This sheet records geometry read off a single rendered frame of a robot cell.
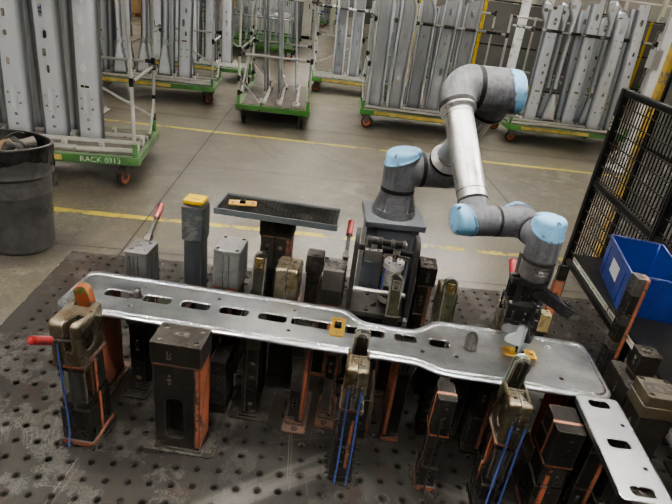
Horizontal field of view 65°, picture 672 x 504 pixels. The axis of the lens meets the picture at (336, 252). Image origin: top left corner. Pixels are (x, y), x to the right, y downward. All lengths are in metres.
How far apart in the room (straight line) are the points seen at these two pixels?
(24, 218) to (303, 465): 2.83
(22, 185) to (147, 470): 2.61
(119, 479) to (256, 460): 0.32
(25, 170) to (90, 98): 1.76
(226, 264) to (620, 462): 1.03
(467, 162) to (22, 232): 3.10
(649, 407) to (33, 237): 3.49
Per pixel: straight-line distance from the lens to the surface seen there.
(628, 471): 1.27
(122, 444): 1.51
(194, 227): 1.68
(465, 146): 1.36
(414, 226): 1.80
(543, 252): 1.27
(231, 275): 1.50
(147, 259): 1.58
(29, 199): 3.82
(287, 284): 1.47
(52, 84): 5.42
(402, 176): 1.77
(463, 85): 1.45
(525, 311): 1.34
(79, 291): 1.35
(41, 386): 1.72
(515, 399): 1.23
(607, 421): 1.36
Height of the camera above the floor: 1.78
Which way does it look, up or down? 26 degrees down
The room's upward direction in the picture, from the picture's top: 7 degrees clockwise
